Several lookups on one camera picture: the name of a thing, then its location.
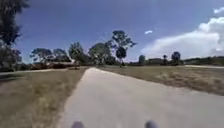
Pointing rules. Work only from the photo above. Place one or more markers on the tall thin-trunked tree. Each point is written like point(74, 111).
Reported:
point(121, 41)

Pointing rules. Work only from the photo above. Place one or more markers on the pale distant road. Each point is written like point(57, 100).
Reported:
point(203, 66)

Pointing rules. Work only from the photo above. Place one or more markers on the robot's own part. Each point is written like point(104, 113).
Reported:
point(151, 124)
point(77, 125)

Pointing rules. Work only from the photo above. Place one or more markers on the low spreading tree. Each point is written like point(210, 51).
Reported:
point(60, 54)
point(41, 53)

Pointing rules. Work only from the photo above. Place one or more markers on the broad round tree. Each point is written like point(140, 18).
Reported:
point(100, 52)

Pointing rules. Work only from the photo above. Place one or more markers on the distant tree line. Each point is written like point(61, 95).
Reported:
point(203, 60)

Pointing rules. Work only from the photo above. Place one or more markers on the large dark broad tree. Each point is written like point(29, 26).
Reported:
point(8, 23)

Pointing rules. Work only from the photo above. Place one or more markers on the small distant tree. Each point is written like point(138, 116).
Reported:
point(175, 56)
point(141, 59)

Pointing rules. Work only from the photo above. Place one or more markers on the slim round-topped tree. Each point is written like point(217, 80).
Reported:
point(76, 51)

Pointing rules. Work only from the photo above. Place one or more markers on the dry grass field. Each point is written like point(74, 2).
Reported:
point(180, 78)
point(30, 96)

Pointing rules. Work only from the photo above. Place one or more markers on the pale grey concrete path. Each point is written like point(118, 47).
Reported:
point(126, 103)

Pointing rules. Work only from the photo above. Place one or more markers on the low long building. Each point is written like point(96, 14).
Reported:
point(60, 64)

